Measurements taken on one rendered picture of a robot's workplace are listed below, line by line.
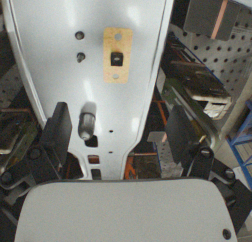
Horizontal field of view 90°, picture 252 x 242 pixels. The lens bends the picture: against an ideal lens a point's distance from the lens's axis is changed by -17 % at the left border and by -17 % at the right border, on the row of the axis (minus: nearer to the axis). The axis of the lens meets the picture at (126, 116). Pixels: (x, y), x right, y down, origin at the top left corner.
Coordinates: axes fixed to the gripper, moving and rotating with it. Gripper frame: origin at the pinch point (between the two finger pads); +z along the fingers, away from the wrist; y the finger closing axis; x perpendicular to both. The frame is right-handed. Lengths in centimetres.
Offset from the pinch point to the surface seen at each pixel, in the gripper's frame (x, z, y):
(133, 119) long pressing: -12.4, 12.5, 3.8
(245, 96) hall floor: -73, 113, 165
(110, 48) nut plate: 1.6, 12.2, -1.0
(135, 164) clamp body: -38.0, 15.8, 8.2
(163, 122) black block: -17.3, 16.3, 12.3
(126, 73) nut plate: -2.2, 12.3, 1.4
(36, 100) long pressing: -7.8, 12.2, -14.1
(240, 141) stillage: -147, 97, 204
